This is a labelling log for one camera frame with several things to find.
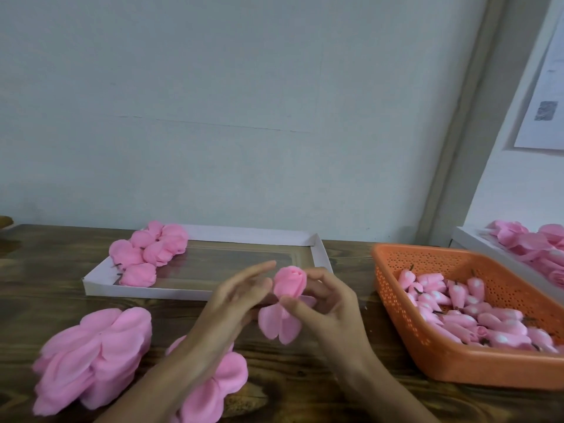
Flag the white paper notice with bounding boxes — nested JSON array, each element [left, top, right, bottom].
[[515, 17, 564, 152]]

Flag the grey door frame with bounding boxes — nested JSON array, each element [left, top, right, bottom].
[[416, 0, 548, 246]]

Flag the person's left forearm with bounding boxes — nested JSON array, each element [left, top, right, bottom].
[[95, 334, 232, 423]]

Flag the pink petal flower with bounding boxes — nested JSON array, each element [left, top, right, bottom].
[[160, 223, 190, 256]]

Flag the person's left hand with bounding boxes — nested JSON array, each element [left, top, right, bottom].
[[189, 260, 278, 360]]

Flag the group of finished pink roses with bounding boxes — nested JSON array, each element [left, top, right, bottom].
[[109, 221, 190, 288]]

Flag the white shallow tray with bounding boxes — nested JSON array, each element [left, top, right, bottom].
[[83, 224, 335, 301]]

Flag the pink rose buds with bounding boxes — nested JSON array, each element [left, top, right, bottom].
[[397, 268, 564, 351]]

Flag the stack of pink petals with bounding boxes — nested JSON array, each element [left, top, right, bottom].
[[32, 306, 153, 417], [166, 334, 250, 423]]

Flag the orange plastic basket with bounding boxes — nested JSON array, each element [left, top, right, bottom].
[[372, 243, 564, 390]]

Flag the pile of pink petals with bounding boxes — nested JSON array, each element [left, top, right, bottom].
[[485, 220, 564, 289]]

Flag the person's right hand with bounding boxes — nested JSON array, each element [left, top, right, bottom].
[[280, 268, 375, 377]]

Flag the person's right forearm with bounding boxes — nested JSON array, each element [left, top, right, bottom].
[[337, 357, 440, 423]]

